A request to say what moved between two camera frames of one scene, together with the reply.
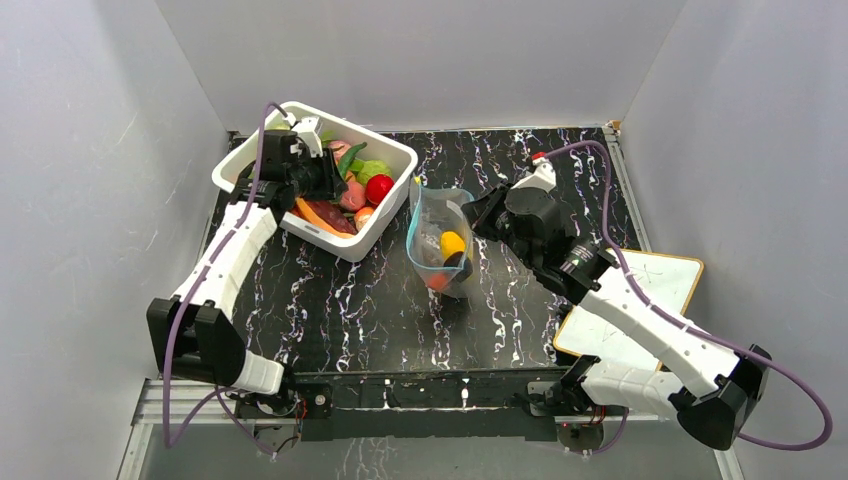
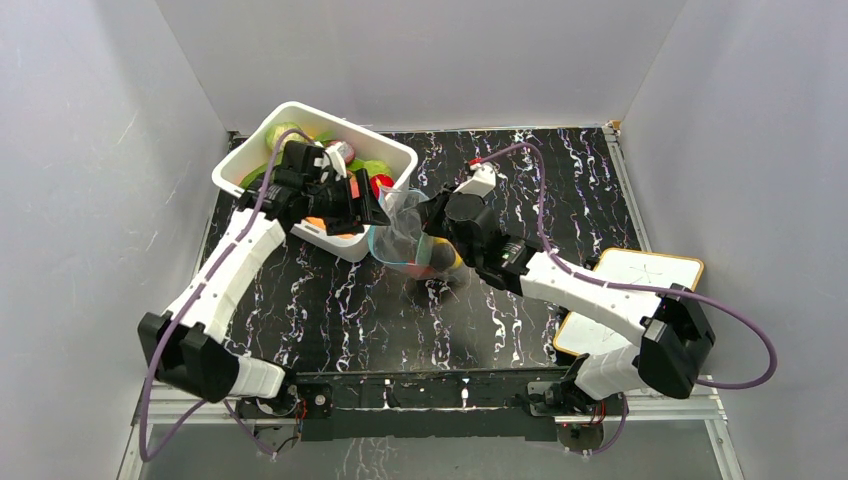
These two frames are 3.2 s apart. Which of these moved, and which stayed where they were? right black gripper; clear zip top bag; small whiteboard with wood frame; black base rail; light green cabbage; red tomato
Moved: right black gripper; clear zip top bag
Stayed: red tomato; black base rail; small whiteboard with wood frame; light green cabbage
